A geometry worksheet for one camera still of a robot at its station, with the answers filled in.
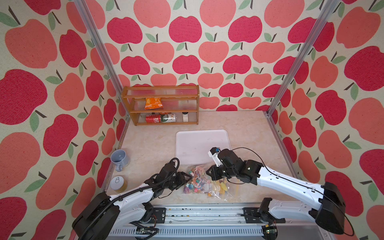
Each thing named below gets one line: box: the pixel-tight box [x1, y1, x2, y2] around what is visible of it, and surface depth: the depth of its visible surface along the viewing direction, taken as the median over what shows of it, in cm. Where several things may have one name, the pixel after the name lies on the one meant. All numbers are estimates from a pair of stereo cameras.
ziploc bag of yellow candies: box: [206, 177, 241, 202], surface depth 78 cm
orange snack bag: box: [144, 97, 164, 110], surface depth 104 cm
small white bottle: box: [182, 112, 189, 122], surface depth 112 cm
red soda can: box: [145, 114, 161, 123], surface depth 110 cm
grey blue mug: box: [110, 149, 129, 172], surface depth 90 cm
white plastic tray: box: [175, 129, 232, 165], surface depth 106 cm
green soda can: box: [161, 114, 177, 123], surface depth 110 cm
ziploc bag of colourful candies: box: [183, 165, 213, 194], surface depth 82 cm
